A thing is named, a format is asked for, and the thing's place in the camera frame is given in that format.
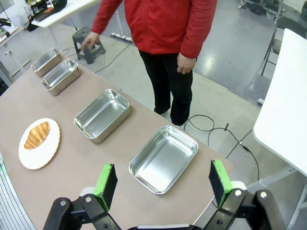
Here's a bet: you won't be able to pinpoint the grey plastic stool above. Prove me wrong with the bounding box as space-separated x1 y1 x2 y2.
72 27 106 65

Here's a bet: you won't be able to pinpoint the light wood desk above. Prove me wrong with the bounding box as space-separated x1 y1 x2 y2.
0 23 24 46

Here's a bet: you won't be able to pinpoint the white table with clutter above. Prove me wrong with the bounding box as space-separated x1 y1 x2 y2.
31 0 125 36

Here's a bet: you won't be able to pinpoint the person's right forearm red sleeve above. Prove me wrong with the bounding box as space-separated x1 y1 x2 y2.
92 0 125 36

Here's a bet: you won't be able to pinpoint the grey ribbed panel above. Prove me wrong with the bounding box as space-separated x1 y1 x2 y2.
0 150 33 230

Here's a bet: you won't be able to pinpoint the deep steel container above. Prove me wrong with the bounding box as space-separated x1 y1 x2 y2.
73 89 131 144
30 47 62 78
41 58 81 96

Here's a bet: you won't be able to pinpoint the person's red jacket torso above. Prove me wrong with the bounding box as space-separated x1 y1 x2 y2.
92 0 218 59

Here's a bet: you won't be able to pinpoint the large white side table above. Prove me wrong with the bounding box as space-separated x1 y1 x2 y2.
247 28 307 230

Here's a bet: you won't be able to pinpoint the golden croissant bread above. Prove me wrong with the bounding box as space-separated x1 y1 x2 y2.
24 121 50 150

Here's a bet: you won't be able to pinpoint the person's right hand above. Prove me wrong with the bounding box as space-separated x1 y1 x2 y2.
81 31 100 52

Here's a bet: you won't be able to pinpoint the person's black trousers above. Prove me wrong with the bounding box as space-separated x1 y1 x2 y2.
138 49 194 127

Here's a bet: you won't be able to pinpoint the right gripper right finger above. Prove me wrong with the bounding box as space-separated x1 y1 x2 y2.
202 160 288 230

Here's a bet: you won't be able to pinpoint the black floor cable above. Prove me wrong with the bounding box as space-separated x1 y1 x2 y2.
183 114 261 181

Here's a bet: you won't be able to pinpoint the white scalloped plate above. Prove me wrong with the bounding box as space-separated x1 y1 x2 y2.
18 117 61 171

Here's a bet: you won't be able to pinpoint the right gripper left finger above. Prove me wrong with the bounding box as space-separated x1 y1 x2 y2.
43 163 122 230

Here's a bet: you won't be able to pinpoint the person's left forearm red sleeve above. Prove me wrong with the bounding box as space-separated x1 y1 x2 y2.
179 23 216 59

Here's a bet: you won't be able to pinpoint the black floor bag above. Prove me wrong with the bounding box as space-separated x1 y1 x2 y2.
248 3 264 15

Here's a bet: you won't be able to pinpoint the black folding chair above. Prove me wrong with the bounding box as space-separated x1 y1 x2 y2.
260 16 307 77

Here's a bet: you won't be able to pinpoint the person's left hand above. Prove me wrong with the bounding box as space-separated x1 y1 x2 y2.
177 52 194 75

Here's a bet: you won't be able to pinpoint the white power strip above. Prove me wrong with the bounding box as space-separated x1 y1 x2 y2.
110 33 133 43

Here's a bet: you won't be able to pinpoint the shallow steel container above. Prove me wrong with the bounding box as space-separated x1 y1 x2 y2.
128 125 199 195

